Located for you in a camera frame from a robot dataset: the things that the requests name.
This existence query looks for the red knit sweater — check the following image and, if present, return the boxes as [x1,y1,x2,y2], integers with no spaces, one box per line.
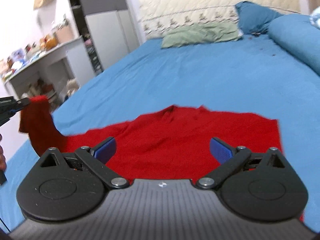
[18,95,306,223]

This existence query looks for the person's left hand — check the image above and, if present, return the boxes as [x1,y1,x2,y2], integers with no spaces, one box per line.
[0,146,7,172]

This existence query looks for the white desk shelf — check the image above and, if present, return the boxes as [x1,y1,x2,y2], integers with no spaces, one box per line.
[3,36,95,98]

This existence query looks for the blue bed sheet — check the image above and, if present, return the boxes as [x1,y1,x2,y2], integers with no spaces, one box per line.
[0,33,320,233]

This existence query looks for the clutter on desk top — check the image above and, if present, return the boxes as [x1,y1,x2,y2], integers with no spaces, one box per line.
[1,15,75,82]

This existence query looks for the green pillow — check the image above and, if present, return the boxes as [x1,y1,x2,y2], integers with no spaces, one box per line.
[161,22,243,49]

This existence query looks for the white wardrobe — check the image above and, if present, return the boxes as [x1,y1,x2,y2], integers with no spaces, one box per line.
[69,0,139,75]

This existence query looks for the dark blue pillow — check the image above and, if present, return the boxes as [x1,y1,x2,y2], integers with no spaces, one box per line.
[235,1,283,35]

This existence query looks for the blue rolled duvet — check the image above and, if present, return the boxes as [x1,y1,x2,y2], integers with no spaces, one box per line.
[268,14,319,74]

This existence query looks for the cream quilted headboard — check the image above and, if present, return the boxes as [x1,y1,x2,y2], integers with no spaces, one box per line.
[138,0,301,40]

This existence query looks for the light blue patterned blanket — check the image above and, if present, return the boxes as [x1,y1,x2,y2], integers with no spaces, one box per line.
[310,7,320,29]

